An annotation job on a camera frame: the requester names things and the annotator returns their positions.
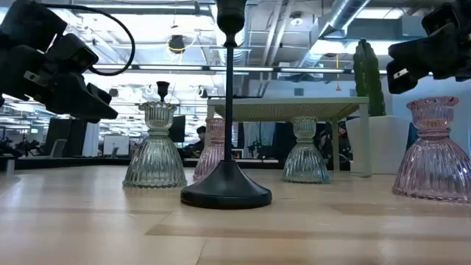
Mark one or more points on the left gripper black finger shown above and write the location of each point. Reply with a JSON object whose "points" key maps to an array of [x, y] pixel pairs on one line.
{"points": [[101, 92], [81, 103]]}

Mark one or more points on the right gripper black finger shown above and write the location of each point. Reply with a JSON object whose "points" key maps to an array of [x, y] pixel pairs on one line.
{"points": [[416, 49], [401, 77]]}

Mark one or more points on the slim black metal candlestick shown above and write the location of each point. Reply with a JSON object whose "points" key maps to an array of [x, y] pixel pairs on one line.
{"points": [[163, 88]]}

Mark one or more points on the clear ribbed glass candle holder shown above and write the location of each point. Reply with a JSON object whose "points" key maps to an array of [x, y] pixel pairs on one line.
{"points": [[154, 162], [305, 162]]}

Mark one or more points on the pink ribbed glass candle holder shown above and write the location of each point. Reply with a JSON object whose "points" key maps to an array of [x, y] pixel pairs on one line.
{"points": [[434, 169], [209, 158]]}

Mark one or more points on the tall black metal candlestick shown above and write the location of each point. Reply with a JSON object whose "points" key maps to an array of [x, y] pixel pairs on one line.
{"points": [[226, 187]]}

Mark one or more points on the tall green cactus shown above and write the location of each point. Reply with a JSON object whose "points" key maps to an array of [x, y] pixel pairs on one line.
{"points": [[368, 73]]}

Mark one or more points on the black partition panels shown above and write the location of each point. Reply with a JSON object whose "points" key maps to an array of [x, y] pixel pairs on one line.
{"points": [[66, 138]]}

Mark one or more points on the white square pillar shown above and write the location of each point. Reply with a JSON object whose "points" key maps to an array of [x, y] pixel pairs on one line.
{"points": [[92, 141]]}

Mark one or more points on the grey office chair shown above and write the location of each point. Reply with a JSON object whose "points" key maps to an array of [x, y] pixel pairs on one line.
{"points": [[59, 147]]}

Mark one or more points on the blue cabinet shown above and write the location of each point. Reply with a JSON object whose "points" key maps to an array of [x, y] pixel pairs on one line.
{"points": [[411, 138]]}

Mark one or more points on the white planter box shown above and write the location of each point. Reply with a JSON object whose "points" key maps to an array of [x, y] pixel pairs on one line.
{"points": [[386, 143]]}

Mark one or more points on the black computer monitor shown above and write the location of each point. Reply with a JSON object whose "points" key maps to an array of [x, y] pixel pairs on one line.
{"points": [[178, 129]]}

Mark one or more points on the person behind shelf table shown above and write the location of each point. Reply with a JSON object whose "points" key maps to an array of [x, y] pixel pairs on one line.
{"points": [[344, 147]]}

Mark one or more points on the pale green mesh shelf table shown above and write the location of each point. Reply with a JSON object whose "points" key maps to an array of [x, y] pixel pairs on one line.
{"points": [[287, 108]]}

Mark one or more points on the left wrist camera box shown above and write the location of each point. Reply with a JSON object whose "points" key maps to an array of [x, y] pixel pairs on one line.
{"points": [[73, 53]]}

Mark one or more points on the black table edge rail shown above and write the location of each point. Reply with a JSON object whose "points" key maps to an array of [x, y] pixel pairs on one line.
{"points": [[73, 163]]}

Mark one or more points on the long ceiling light rail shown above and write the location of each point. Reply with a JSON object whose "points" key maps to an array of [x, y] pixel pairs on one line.
{"points": [[169, 67]]}

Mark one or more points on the silver spiral ventilation duct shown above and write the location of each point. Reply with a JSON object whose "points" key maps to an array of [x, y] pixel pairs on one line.
{"points": [[342, 14]]}

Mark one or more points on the grey metal post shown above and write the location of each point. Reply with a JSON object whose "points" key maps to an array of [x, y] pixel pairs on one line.
{"points": [[10, 165]]}

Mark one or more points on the silver ribbed ventilation duct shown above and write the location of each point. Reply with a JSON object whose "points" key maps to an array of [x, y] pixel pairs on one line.
{"points": [[241, 55]]}

